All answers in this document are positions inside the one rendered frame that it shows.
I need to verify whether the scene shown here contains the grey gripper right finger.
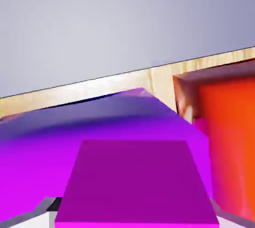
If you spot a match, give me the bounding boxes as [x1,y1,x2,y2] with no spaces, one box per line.
[210,199,255,228]

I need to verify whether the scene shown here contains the small magenta cube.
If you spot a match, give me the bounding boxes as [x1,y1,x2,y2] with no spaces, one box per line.
[54,139,219,228]

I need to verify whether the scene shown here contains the large orange box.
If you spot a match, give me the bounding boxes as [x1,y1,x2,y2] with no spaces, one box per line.
[172,58,255,221]

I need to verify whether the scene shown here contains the large magenta box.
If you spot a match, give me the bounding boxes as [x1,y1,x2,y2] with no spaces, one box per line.
[0,87,214,223]

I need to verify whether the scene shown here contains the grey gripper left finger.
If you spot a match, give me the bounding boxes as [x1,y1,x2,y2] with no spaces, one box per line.
[0,197,64,228]

